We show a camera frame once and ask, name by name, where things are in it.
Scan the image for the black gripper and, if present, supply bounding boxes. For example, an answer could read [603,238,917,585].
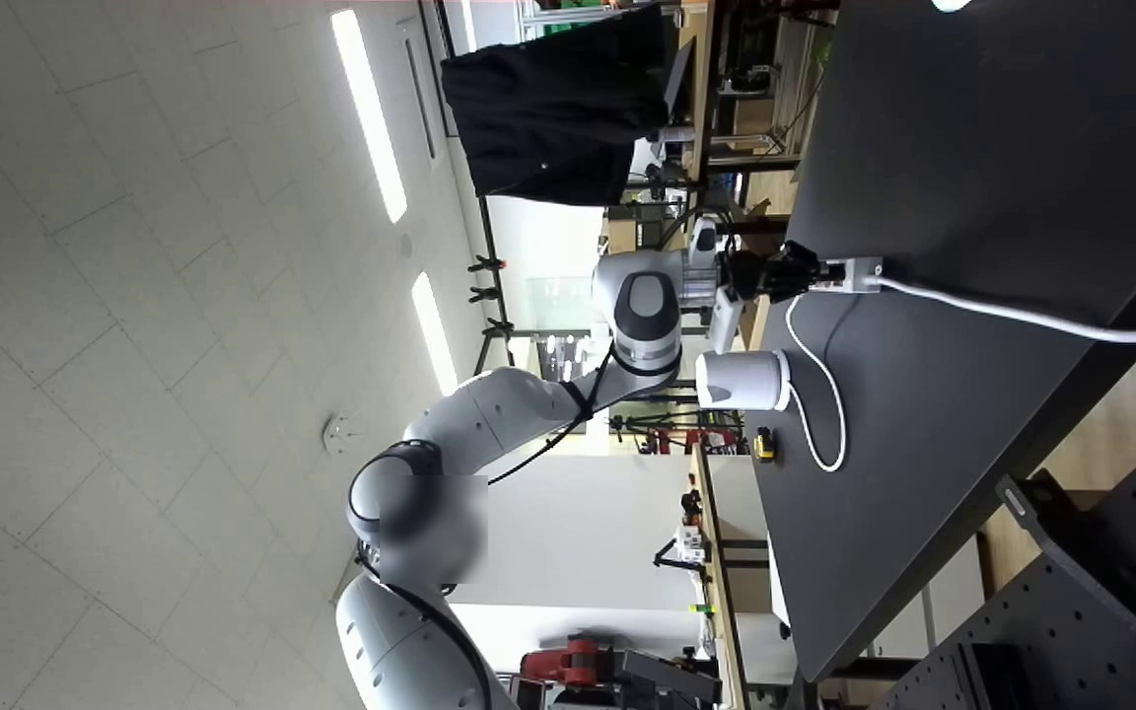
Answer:
[718,242,824,301]

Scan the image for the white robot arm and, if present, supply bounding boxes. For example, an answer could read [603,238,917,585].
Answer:
[337,243,839,710]

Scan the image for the white power strip adaptor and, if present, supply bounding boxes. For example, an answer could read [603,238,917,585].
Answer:
[813,256,883,294]

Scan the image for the red machine in background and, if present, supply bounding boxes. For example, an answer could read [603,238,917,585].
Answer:
[523,634,618,692]

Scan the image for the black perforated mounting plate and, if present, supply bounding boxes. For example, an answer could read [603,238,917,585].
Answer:
[883,468,1136,710]

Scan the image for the white kettle cord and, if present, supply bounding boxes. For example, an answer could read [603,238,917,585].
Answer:
[776,291,851,476]

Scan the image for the white power strip supply cable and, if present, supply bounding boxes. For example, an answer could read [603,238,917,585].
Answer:
[864,271,1136,348]

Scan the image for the black cloth on frame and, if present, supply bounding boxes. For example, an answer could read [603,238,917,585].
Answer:
[444,8,678,206]

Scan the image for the black camera stand frame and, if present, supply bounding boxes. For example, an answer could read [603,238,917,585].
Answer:
[448,195,701,456]

